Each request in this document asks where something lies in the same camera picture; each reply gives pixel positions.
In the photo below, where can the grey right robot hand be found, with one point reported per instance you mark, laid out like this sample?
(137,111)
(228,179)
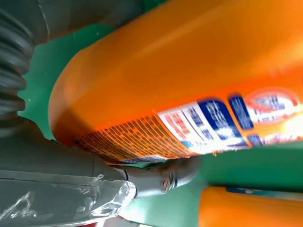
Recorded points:
(47,175)

